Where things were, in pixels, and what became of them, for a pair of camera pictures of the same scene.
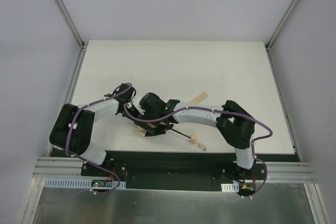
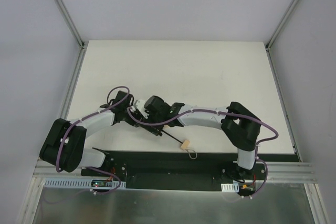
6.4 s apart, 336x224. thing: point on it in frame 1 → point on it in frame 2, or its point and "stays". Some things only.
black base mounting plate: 179,169 stays
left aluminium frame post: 82,43 stays
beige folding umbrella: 141,129 → 185,145
